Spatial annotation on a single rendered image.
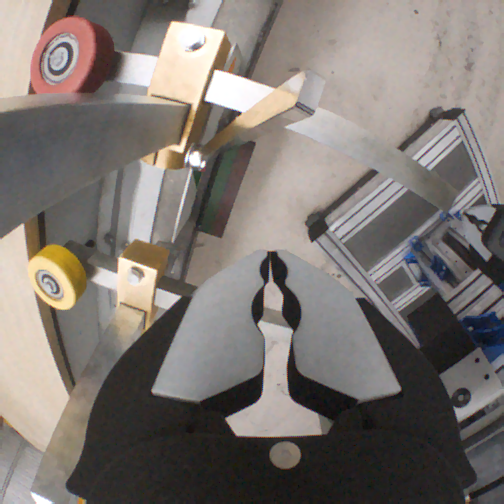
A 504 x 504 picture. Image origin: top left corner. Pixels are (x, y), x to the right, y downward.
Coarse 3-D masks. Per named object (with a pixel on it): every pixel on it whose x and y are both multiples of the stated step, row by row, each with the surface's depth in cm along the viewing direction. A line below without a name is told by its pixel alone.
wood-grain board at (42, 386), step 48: (0, 0) 9; (48, 0) 10; (0, 48) 12; (0, 96) 15; (0, 240) 23; (0, 288) 28; (0, 336) 35; (48, 336) 33; (0, 384) 53; (48, 384) 42; (48, 432) 73
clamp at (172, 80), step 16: (176, 32) 16; (208, 32) 16; (224, 32) 16; (176, 48) 17; (208, 48) 17; (224, 48) 18; (160, 64) 17; (176, 64) 17; (192, 64) 18; (208, 64) 18; (160, 80) 18; (176, 80) 18; (192, 80) 18; (208, 80) 19; (160, 96) 19; (176, 96) 19; (192, 96) 19; (192, 112) 20; (192, 128) 21; (176, 144) 21; (144, 160) 22; (160, 160) 22; (176, 160) 23
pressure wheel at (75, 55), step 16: (48, 32) 12; (64, 32) 12; (80, 32) 13; (96, 32) 13; (48, 48) 13; (64, 48) 13; (80, 48) 13; (96, 48) 14; (112, 48) 16; (32, 64) 13; (48, 64) 14; (64, 64) 14; (80, 64) 14; (96, 64) 15; (32, 80) 14; (48, 80) 15; (64, 80) 15; (80, 80) 15; (96, 80) 16
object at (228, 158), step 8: (232, 152) 37; (224, 160) 38; (232, 160) 38; (224, 168) 39; (216, 176) 39; (224, 176) 39; (216, 184) 40; (224, 184) 40; (216, 192) 40; (216, 200) 41; (208, 208) 42; (216, 208) 42; (208, 216) 43; (208, 224) 43
